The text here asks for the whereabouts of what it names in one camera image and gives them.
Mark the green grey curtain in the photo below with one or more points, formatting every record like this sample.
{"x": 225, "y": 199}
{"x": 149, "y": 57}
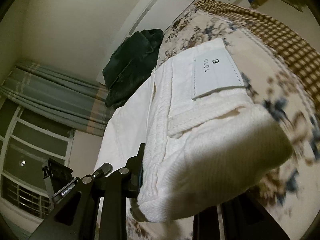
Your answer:
{"x": 59, "y": 96}

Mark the floral checkered bed blanket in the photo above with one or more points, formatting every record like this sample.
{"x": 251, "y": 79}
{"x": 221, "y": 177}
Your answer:
{"x": 281, "y": 72}

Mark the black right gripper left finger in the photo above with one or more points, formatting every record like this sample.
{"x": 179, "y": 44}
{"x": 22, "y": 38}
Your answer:
{"x": 118, "y": 186}

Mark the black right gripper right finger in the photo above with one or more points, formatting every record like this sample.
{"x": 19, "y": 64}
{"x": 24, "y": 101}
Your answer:
{"x": 208, "y": 224}

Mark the dark green garment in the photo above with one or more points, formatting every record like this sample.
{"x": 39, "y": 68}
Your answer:
{"x": 130, "y": 65}

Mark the white pants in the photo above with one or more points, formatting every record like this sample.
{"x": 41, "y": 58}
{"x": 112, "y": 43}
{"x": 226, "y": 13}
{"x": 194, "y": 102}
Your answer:
{"x": 206, "y": 141}

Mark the white wardrobe door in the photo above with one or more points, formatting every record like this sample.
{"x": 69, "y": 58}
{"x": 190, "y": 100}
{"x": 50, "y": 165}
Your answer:
{"x": 120, "y": 19}

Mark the white framed window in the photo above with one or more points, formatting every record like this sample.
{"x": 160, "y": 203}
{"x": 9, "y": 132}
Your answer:
{"x": 27, "y": 141}

